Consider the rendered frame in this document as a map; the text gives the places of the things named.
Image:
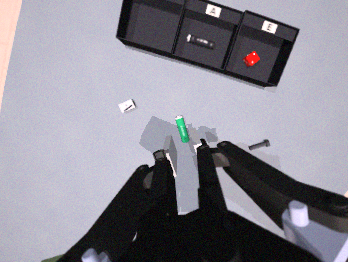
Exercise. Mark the grey metal bolt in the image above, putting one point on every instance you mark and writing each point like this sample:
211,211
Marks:
265,143

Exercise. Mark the green aa battery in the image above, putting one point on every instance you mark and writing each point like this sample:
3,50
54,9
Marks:
182,128

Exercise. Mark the black three-compartment bin rack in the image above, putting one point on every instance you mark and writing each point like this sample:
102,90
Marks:
154,22

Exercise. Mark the black aaa battery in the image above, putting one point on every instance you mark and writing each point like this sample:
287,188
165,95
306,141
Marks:
201,41

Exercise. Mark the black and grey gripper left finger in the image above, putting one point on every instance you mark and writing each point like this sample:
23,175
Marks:
113,232

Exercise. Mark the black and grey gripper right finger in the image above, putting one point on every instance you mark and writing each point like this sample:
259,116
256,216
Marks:
312,218

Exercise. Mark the red die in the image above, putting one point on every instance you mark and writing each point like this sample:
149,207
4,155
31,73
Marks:
251,59

